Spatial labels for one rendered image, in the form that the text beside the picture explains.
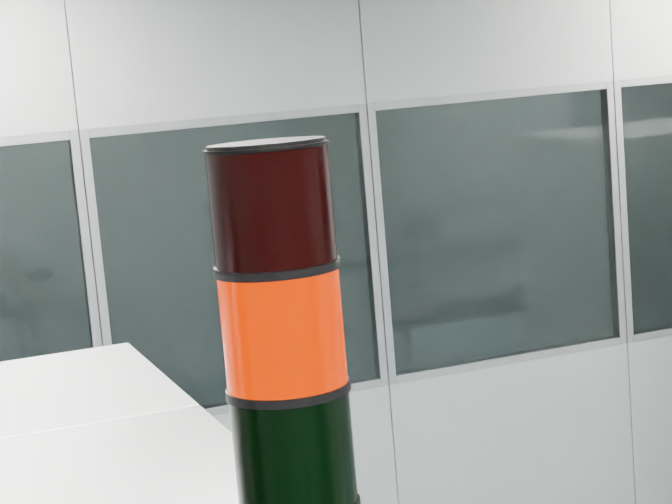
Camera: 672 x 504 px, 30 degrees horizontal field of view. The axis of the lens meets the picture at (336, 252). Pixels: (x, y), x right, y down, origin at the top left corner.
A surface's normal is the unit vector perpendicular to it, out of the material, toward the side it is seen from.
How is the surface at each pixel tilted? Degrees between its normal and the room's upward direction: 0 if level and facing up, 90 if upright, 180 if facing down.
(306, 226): 90
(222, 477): 0
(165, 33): 90
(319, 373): 90
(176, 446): 0
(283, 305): 90
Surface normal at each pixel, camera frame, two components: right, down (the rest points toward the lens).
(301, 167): 0.55, 0.07
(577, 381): 0.35, 0.10
